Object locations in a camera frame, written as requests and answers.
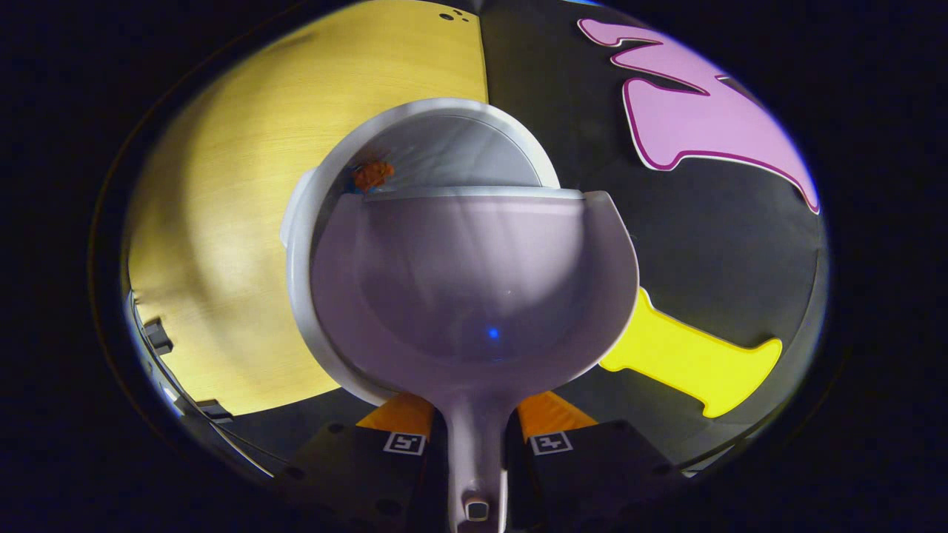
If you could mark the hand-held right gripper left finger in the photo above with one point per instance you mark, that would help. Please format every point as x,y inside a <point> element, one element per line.
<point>363,474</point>

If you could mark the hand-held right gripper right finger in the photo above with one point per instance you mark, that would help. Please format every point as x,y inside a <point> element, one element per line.
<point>585,474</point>

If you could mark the white ribbed cup garbage bin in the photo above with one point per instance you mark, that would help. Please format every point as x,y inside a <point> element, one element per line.
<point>444,148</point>

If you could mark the orange paper scrap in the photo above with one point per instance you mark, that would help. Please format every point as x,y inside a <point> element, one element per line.
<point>372,175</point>

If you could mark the small grey dustpan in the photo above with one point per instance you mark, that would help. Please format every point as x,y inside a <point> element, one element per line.
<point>474,281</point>

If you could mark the black clamp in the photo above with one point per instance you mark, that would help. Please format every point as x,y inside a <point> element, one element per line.
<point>215,410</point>
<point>158,337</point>

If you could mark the black backdrop cloth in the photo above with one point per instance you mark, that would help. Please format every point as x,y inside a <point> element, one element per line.
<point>711,259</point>

